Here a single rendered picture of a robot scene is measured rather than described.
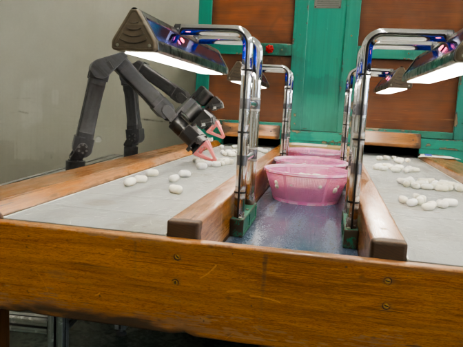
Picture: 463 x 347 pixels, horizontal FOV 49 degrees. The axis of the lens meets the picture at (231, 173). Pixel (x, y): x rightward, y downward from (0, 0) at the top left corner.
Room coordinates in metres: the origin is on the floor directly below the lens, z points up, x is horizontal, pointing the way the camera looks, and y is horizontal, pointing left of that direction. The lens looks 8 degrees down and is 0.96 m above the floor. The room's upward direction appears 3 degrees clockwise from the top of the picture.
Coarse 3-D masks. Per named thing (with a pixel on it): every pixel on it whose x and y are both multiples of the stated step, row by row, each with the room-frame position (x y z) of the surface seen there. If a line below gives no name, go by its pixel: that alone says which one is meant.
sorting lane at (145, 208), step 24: (168, 168) 1.62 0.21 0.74; (192, 168) 1.65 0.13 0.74; (216, 168) 1.68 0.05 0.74; (96, 192) 1.14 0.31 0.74; (120, 192) 1.15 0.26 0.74; (144, 192) 1.17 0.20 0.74; (168, 192) 1.19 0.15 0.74; (192, 192) 1.20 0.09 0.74; (24, 216) 0.88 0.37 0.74; (48, 216) 0.89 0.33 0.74; (72, 216) 0.90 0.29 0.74; (96, 216) 0.90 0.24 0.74; (120, 216) 0.91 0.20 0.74; (144, 216) 0.92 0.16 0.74; (168, 216) 0.93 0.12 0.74
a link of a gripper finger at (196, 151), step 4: (204, 144) 1.73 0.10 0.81; (208, 144) 1.74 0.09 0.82; (196, 148) 1.74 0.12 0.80; (200, 148) 1.74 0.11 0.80; (204, 148) 1.74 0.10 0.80; (208, 148) 1.74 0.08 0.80; (192, 152) 1.74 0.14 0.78; (196, 152) 1.74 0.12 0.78; (200, 152) 1.75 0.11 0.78; (212, 152) 1.74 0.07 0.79; (200, 156) 1.74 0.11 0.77; (204, 156) 1.74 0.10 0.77; (212, 156) 1.74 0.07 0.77; (212, 160) 1.74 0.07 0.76
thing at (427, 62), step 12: (456, 36) 0.91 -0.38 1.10; (444, 48) 0.95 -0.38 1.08; (456, 48) 0.80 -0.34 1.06; (420, 60) 1.23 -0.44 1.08; (432, 60) 0.99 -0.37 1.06; (444, 60) 0.86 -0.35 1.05; (456, 60) 0.79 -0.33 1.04; (408, 72) 1.28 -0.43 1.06; (420, 72) 1.09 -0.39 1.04; (432, 72) 1.02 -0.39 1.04
